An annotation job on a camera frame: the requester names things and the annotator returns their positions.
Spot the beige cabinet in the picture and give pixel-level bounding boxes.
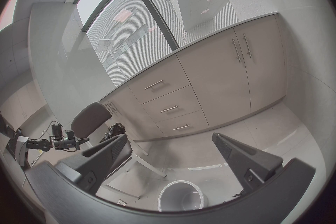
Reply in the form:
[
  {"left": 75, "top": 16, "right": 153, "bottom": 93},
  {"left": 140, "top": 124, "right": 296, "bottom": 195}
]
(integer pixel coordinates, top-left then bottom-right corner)
[{"left": 99, "top": 14, "right": 286, "bottom": 141}]

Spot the white trash bin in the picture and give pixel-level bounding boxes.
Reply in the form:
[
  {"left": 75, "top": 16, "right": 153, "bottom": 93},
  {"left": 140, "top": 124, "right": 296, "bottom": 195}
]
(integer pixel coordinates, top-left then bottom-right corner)
[{"left": 158, "top": 180, "right": 209, "bottom": 212}]

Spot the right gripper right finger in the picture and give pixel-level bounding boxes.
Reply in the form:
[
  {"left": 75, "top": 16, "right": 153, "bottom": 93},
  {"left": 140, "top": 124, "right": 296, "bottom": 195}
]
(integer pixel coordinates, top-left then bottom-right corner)
[{"left": 212, "top": 132, "right": 284, "bottom": 190}]

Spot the window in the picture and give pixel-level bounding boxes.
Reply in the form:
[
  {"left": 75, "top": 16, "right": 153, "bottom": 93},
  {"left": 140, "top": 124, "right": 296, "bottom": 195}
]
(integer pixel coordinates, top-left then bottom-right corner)
[{"left": 62, "top": 0, "right": 279, "bottom": 92}]

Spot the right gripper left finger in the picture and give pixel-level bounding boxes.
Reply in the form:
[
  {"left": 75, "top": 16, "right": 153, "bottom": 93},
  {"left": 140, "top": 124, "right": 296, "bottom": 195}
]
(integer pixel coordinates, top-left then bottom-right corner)
[{"left": 56, "top": 134, "right": 130, "bottom": 196}]

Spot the black plastic bag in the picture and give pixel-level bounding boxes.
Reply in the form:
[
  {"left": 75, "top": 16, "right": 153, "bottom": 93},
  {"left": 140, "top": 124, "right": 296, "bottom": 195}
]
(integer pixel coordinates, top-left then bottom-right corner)
[{"left": 99, "top": 123, "right": 127, "bottom": 143}]

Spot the grey chair with white legs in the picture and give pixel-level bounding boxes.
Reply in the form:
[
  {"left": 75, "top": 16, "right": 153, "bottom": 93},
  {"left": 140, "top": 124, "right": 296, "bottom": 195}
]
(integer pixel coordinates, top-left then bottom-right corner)
[{"left": 70, "top": 102, "right": 167, "bottom": 198}]

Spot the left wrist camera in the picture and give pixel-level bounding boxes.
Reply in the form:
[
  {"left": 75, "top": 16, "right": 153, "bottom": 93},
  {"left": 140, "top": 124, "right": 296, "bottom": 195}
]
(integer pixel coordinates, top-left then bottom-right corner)
[{"left": 50, "top": 123, "right": 64, "bottom": 141}]

